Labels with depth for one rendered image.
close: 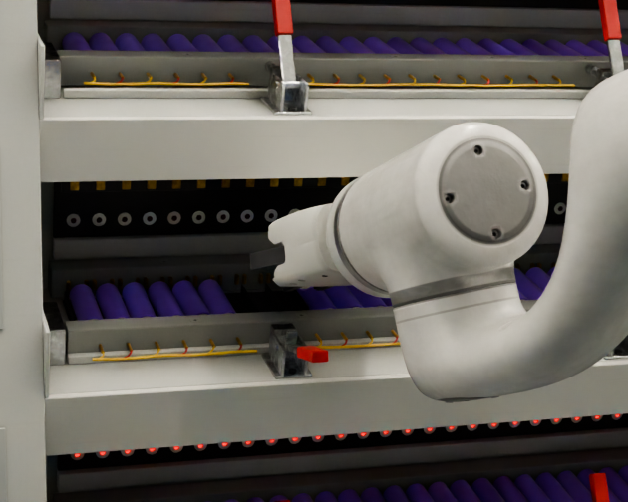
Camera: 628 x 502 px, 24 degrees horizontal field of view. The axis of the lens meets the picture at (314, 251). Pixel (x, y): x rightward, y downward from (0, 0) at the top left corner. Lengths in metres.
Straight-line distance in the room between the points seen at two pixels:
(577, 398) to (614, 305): 0.36
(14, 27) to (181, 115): 0.13
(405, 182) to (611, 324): 0.14
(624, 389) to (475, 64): 0.28
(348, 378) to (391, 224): 0.24
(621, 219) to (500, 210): 0.09
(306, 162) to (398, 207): 0.22
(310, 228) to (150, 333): 0.17
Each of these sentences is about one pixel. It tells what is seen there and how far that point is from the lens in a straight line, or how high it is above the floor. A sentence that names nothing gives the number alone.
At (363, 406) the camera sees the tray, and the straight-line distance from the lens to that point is 1.07.
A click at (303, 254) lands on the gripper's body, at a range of 0.97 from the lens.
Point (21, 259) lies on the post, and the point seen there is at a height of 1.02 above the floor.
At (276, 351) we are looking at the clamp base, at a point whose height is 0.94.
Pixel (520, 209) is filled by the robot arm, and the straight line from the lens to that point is 0.83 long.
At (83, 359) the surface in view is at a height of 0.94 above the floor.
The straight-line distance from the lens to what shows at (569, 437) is 1.34.
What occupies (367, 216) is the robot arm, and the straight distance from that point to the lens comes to 0.87.
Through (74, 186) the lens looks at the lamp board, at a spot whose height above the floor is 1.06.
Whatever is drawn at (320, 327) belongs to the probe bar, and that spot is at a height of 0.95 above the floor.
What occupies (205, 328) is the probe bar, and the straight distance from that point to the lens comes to 1.07.
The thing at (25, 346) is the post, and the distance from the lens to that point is 1.00.
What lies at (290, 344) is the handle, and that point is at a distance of 1.06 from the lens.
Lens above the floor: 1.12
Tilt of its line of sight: 6 degrees down
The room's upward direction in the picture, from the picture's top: straight up
